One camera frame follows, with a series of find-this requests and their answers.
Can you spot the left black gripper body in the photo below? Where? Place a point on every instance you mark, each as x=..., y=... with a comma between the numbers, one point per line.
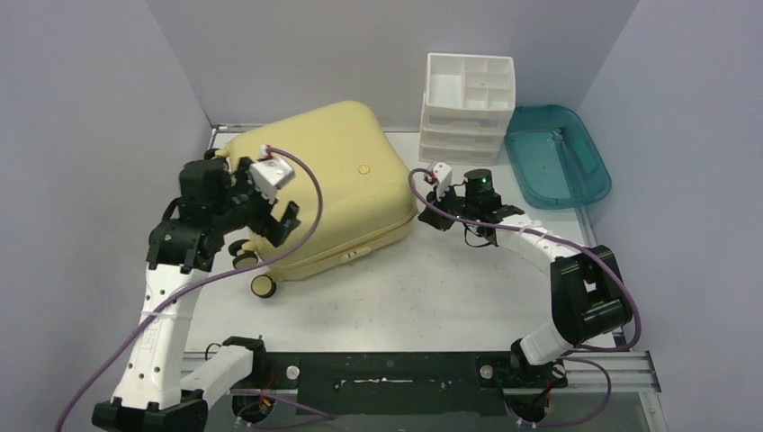
x=249, y=207

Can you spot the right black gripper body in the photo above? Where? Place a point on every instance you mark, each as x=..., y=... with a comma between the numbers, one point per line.
x=437, y=211

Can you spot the yellow hard-shell suitcase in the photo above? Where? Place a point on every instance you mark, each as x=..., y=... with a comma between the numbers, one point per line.
x=354, y=194

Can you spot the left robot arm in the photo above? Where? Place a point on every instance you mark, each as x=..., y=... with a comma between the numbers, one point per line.
x=213, y=201

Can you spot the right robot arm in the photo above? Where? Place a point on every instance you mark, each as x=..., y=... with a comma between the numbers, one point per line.
x=587, y=293

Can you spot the white plastic drawer organizer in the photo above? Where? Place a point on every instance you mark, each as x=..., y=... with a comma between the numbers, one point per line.
x=467, y=105

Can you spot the teal transparent plastic tray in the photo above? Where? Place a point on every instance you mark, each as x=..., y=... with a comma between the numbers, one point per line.
x=555, y=160

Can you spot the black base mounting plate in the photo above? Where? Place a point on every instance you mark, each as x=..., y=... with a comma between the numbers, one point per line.
x=407, y=383

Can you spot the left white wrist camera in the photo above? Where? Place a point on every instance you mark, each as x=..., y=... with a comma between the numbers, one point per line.
x=270, y=173

